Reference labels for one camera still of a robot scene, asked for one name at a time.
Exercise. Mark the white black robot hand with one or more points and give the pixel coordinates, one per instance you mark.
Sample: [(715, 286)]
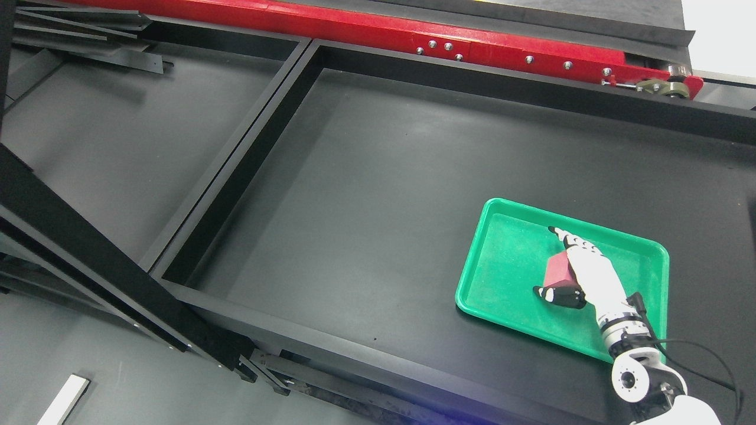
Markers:
[(599, 284)]

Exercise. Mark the pink block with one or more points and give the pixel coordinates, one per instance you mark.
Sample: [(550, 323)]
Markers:
[(559, 272)]

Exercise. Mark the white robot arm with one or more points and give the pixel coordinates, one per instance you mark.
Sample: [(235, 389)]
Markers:
[(655, 392)]

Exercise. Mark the green plastic tray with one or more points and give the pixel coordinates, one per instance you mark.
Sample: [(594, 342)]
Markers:
[(508, 256)]

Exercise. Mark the black metal shelf left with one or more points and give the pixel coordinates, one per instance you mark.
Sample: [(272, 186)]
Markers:
[(114, 145)]

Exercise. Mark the red metal beam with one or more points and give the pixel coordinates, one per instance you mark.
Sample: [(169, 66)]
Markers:
[(561, 59)]

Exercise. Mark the white table with metal leg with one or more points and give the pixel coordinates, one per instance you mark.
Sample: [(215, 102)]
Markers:
[(65, 401)]

